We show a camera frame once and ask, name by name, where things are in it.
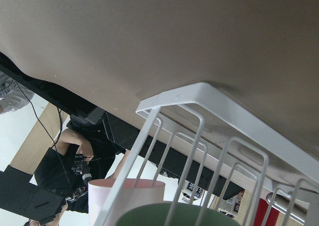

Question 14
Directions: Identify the sage green cup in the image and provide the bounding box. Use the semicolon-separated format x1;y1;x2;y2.
115;203;239;226

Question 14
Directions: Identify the pink cup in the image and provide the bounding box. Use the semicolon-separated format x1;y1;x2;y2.
88;179;165;226

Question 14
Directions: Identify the person in black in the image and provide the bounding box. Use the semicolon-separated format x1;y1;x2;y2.
34;115;130;226

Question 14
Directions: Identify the person in grey sleeve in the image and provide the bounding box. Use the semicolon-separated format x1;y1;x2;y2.
0;71;34;114

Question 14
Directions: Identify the white wire cup rack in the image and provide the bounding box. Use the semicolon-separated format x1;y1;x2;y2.
97;82;319;226

